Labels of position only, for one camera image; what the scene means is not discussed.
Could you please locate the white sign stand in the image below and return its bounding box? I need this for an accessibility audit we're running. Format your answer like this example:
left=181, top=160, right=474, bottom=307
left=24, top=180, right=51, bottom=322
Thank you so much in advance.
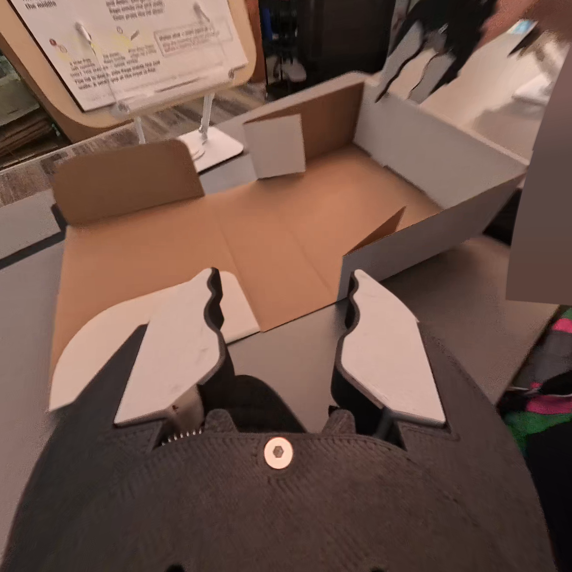
left=134, top=91, right=245, bottom=173

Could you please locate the person's right forearm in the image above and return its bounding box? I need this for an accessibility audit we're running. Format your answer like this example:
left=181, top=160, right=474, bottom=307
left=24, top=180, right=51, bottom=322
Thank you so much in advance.
left=483, top=0, right=572, bottom=45

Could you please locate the stack of flat cardboard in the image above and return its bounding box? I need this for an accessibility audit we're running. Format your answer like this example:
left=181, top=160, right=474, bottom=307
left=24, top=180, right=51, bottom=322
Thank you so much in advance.
left=0, top=105, right=61, bottom=159

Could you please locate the instruction sheet on stand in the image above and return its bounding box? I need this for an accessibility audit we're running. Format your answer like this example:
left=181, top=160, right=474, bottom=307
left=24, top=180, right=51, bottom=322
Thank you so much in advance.
left=0, top=0, right=258, bottom=144

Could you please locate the person's colourful printed clothing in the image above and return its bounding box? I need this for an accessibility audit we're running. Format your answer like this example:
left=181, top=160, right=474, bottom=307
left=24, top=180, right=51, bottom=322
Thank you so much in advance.
left=496, top=304, right=572, bottom=572

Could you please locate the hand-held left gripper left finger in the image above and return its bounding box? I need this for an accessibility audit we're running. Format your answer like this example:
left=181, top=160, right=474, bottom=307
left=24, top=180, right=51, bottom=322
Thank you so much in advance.
left=114, top=267, right=229, bottom=425

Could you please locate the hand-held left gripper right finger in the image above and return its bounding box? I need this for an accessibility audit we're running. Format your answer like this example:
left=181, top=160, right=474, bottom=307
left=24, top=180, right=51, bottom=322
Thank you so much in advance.
left=331, top=269, right=447, bottom=439

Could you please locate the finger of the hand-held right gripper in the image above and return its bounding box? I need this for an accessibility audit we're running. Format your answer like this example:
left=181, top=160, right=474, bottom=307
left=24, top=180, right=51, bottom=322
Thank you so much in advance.
left=409, top=47, right=462, bottom=104
left=377, top=22, right=432, bottom=102

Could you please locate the white and brown cardboard box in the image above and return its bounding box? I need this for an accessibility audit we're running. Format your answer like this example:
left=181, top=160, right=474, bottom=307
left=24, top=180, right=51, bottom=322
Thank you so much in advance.
left=48, top=74, right=529, bottom=413

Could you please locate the printed instruction sheet holder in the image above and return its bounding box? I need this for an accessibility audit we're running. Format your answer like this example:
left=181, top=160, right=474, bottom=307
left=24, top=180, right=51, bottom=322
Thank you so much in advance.
left=9, top=0, right=249, bottom=113

